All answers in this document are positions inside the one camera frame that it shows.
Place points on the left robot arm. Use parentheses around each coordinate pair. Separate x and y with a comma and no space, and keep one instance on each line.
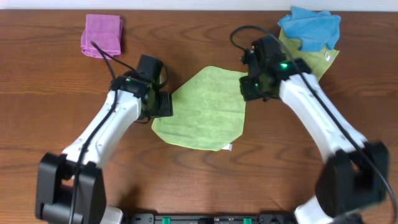
(70,186)

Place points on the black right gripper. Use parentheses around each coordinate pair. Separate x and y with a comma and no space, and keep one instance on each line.
(246,90)

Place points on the crumpled blue cloth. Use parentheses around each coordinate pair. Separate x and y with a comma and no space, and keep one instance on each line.
(315,30)

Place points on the olive green cloth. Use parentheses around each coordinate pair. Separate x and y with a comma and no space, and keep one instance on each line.
(319,62)

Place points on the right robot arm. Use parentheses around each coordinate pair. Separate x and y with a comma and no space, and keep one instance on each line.
(355,170)

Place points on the light green cloth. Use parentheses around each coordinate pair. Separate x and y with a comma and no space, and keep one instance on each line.
(209,111)

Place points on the folded pink cloth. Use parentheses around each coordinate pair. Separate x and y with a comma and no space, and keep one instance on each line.
(105,31)

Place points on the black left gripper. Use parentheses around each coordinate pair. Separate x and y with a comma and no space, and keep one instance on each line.
(166,107)

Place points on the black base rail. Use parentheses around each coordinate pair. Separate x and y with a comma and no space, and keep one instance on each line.
(264,218)

